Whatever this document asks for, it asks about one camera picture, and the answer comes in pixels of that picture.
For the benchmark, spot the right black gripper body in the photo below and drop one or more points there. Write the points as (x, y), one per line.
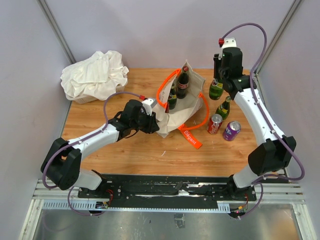
(219, 72)

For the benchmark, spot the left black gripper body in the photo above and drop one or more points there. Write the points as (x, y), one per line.
(146, 122)

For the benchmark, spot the green bottle gold foil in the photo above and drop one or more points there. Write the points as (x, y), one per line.
(224, 108)

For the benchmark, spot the canvas tote bag orange handles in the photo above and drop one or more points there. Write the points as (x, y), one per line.
(185, 108)

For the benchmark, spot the red cola can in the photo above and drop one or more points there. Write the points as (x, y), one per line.
(214, 124)

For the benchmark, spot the purple soda can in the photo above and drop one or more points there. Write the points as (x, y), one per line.
(231, 131)

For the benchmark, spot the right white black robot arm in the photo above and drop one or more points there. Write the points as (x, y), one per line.
(274, 149)

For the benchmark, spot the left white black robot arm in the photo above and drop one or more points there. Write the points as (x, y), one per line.
(62, 164)

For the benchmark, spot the red can left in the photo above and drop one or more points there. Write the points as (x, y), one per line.
(167, 108)

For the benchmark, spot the cola glass bottle red cap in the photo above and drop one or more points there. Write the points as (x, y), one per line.
(182, 83)

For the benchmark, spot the white crumpled cloth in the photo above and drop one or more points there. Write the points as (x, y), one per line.
(98, 76)

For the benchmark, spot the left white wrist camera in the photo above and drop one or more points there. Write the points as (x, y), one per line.
(147, 106)

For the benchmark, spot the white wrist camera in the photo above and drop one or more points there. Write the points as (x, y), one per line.
(226, 43)
(147, 106)

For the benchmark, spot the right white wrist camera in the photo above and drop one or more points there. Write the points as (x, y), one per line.
(226, 43)

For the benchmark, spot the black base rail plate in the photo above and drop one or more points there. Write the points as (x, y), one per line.
(160, 192)

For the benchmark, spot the right aluminium frame post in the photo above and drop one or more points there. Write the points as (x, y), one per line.
(279, 32)

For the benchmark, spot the aluminium frame post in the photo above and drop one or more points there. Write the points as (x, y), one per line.
(279, 32)
(44, 6)

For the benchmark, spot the left aluminium frame post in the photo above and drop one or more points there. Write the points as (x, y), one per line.
(44, 6)

